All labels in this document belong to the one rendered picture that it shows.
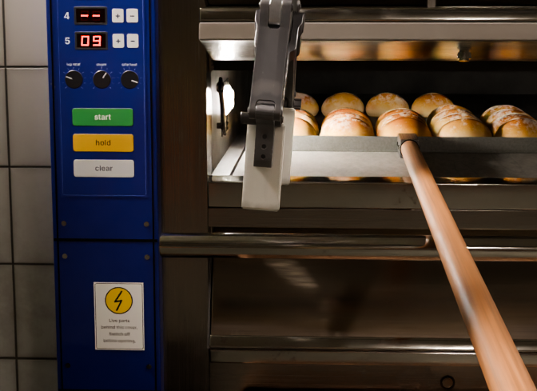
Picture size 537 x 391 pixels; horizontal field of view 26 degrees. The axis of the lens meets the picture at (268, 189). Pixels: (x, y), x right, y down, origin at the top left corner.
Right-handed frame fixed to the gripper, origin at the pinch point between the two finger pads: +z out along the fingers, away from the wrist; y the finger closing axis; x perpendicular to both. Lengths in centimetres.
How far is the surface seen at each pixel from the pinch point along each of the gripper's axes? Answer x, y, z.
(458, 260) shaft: 18.0, -12.4, 7.9
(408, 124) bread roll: 17, -111, 5
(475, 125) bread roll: 29, -111, 4
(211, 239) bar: -8.7, -36.2, 13.2
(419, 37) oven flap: 15, -59, -12
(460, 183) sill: 24, -75, 10
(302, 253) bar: 2.2, -36.3, 13.9
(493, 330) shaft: 18.8, 11.0, 8.1
